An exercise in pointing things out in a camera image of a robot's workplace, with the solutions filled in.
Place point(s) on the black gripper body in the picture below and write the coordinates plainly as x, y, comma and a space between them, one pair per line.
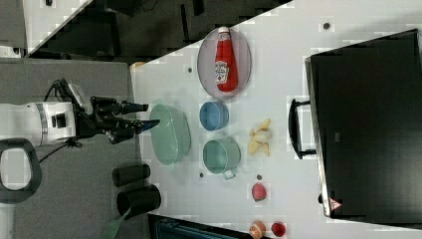
102, 120

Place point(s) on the blue cup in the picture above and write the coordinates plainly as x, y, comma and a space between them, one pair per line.
214, 115

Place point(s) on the black cylinder far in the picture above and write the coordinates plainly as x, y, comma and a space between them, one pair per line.
123, 176

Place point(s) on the red toy strawberry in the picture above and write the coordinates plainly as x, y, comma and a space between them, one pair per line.
259, 192

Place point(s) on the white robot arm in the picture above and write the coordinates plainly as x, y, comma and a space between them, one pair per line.
25, 128

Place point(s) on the grey round plate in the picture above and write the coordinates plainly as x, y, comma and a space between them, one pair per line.
205, 64

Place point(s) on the black cylinder near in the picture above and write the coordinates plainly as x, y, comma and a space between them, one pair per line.
138, 201

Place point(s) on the peeled toy banana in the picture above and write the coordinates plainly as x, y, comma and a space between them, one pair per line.
259, 138

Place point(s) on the red ketchup bottle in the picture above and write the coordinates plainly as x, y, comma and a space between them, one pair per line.
226, 76

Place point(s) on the orange toy fruit half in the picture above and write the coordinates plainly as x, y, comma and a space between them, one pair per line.
257, 229

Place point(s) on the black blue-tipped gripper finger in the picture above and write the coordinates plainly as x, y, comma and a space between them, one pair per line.
128, 108
130, 127

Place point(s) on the black toaster oven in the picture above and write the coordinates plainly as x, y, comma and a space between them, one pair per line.
366, 106

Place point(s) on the green perforated colander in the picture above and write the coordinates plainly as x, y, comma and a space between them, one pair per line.
171, 138

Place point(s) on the blue crate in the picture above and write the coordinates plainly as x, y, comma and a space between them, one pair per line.
162, 227

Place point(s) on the black cylinder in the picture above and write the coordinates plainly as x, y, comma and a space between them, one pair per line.
123, 176
138, 201

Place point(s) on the green mug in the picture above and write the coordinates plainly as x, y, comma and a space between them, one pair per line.
222, 156

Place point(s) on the small red toy fruit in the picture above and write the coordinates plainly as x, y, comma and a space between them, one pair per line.
278, 229

